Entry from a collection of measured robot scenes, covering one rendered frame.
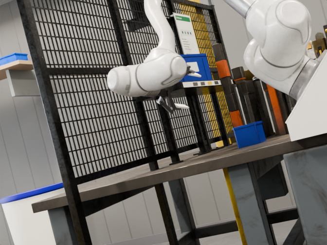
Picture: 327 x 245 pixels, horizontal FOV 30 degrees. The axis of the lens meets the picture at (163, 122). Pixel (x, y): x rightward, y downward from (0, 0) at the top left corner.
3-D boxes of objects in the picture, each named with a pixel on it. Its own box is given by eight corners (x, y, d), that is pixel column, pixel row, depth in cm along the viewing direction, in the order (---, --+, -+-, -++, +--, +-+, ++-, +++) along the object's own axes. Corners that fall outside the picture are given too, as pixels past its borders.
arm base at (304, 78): (333, 48, 210) (318, 41, 212) (299, 104, 212) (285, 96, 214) (333, 57, 228) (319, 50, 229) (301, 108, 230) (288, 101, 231)
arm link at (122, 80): (134, 100, 224) (159, 94, 215) (102, 96, 213) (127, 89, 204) (132, 72, 226) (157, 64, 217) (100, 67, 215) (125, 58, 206)
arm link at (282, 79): (306, 72, 232) (256, 44, 237) (317, 45, 215) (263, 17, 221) (285, 103, 226) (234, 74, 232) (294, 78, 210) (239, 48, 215)
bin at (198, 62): (213, 79, 287) (207, 53, 287) (178, 84, 262) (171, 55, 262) (185, 88, 296) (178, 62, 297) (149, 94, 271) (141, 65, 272)
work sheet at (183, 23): (204, 68, 338) (190, 15, 339) (188, 68, 318) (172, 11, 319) (200, 69, 339) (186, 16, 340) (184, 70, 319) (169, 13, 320)
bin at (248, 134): (267, 140, 263) (262, 120, 264) (261, 143, 254) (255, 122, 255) (244, 146, 268) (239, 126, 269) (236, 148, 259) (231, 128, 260)
